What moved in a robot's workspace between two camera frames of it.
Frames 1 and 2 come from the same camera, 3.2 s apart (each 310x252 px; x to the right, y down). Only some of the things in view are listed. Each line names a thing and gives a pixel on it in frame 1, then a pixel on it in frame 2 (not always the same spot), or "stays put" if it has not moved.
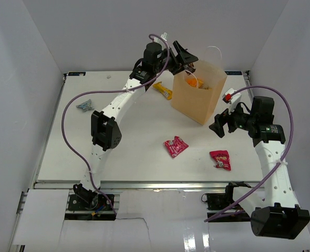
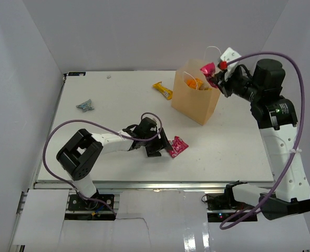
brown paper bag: [198, 104] stays put
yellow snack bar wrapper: [167, 92] stays put
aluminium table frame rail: [141, 185] stays put
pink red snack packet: [175, 146] stays put
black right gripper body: [238, 118] -> [236, 83]
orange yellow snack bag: [192, 82] stays put
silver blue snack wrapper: [85, 106] stays put
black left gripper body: [174, 64] -> [153, 145]
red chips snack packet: [221, 158] -> [208, 70]
